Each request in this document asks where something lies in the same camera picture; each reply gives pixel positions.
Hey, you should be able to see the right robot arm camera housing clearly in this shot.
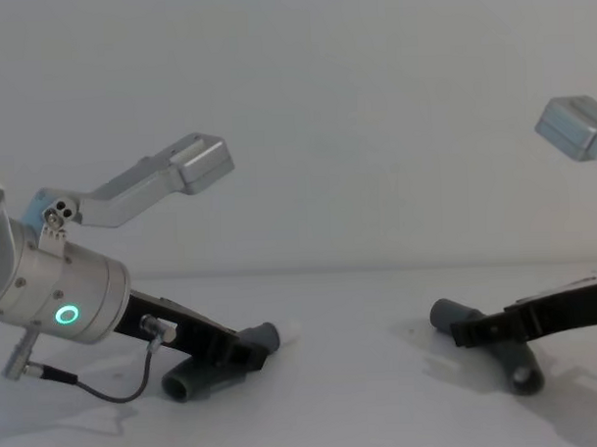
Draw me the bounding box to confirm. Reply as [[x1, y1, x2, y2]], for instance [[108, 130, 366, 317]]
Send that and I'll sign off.
[[532, 93, 597, 171]]

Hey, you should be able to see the white curtain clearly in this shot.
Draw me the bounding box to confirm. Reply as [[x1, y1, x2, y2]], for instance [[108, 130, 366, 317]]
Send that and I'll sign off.
[[0, 0, 597, 285]]

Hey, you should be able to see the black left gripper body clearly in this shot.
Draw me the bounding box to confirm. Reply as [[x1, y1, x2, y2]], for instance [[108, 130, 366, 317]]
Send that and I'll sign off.
[[112, 283, 226, 369]]

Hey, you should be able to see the left robot arm with camera bracket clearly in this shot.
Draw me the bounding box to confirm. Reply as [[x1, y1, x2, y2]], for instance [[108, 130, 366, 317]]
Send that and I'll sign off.
[[0, 130, 244, 379]]

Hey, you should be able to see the grey plastic pipe fitting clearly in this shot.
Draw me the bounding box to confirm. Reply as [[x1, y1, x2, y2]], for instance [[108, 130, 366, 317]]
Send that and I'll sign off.
[[427, 292, 547, 401]]

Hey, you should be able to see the thin dark gripper cable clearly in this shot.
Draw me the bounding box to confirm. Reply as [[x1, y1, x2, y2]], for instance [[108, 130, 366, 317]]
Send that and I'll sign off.
[[20, 312, 181, 407]]

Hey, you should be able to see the white table cloth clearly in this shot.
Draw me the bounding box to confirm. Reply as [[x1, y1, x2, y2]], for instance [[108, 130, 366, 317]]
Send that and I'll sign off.
[[0, 257, 597, 447]]

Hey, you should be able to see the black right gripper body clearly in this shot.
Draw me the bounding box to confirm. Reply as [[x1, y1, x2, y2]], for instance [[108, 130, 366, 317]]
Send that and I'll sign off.
[[534, 275, 597, 338]]

